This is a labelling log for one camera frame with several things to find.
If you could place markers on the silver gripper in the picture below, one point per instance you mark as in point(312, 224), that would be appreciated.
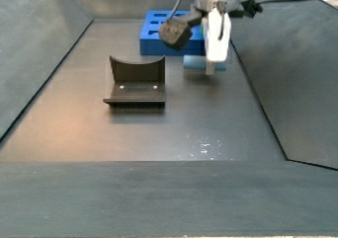
point(216, 31)

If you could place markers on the light blue oval cylinder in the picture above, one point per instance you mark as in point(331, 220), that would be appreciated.
point(196, 62)

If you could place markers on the blue shape sorter board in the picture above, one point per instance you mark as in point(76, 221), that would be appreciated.
point(151, 44)

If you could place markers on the black cradle fixture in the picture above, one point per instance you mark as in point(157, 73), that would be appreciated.
point(139, 82)

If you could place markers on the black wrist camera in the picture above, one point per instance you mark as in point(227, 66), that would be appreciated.
point(175, 30)

